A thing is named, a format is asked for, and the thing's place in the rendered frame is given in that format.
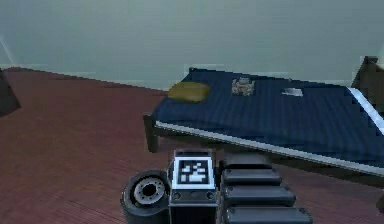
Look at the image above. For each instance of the blue bed with dark frame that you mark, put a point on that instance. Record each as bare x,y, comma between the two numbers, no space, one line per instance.
266,113

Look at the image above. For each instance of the tan patterned square object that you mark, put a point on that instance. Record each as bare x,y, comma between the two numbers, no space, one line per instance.
243,86

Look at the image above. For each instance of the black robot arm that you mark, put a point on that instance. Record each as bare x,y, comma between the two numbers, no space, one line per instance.
256,195

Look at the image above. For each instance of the yellow pillow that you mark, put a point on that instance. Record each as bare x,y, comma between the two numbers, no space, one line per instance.
188,91

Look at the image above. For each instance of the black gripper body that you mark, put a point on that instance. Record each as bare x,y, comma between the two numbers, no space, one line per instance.
146,195

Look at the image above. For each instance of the dark furniture piece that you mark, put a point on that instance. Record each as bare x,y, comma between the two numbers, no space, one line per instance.
7,95

